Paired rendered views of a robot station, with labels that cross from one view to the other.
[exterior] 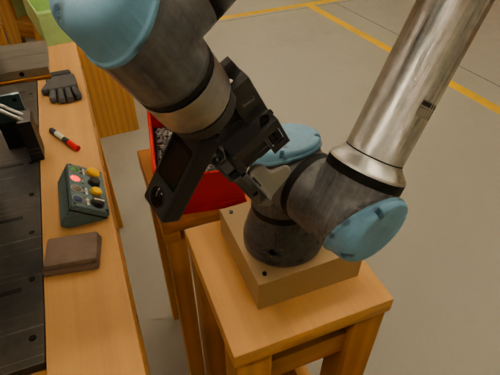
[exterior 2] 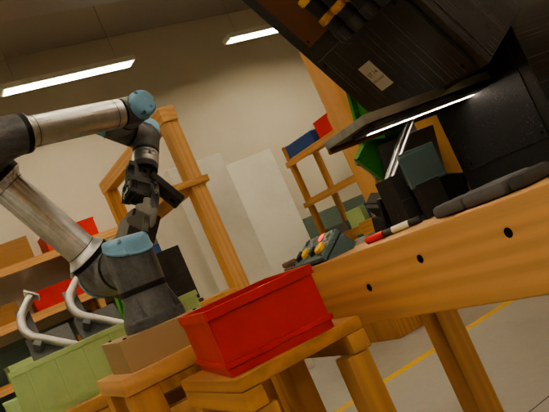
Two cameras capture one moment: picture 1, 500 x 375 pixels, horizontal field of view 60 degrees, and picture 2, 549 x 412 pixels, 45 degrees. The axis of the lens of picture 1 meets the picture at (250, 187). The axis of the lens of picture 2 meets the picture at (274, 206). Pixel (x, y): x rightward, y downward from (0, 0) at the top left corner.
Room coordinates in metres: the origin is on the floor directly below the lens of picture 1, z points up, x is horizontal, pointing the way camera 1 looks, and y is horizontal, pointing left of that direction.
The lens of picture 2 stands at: (2.23, 0.15, 0.96)
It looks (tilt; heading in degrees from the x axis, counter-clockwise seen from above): 4 degrees up; 174
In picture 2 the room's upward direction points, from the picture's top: 24 degrees counter-clockwise
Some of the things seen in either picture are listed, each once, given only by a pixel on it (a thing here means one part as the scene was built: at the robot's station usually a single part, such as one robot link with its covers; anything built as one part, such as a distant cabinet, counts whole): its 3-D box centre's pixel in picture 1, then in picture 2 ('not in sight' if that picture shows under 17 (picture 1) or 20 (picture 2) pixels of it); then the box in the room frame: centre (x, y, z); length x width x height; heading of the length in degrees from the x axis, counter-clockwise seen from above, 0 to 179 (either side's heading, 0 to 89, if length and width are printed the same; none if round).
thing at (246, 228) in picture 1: (283, 217); (149, 304); (0.57, -0.06, 0.97); 0.15 x 0.15 x 0.10
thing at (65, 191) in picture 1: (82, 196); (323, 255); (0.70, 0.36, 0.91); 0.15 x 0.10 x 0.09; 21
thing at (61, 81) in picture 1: (59, 86); (493, 190); (1.20, 0.58, 0.91); 0.20 x 0.11 x 0.03; 25
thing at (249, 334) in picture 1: (280, 267); (171, 358); (0.57, -0.06, 0.83); 0.32 x 0.32 x 0.04; 22
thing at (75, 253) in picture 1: (72, 252); (304, 260); (0.54, 0.33, 0.91); 0.10 x 0.08 x 0.03; 101
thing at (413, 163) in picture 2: (7, 122); (428, 180); (0.91, 0.59, 0.97); 0.10 x 0.02 x 0.14; 111
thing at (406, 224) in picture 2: (64, 139); (392, 230); (0.93, 0.48, 0.91); 0.13 x 0.02 x 0.02; 48
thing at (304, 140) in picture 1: (286, 168); (131, 260); (0.57, -0.06, 1.09); 0.13 x 0.12 x 0.14; 37
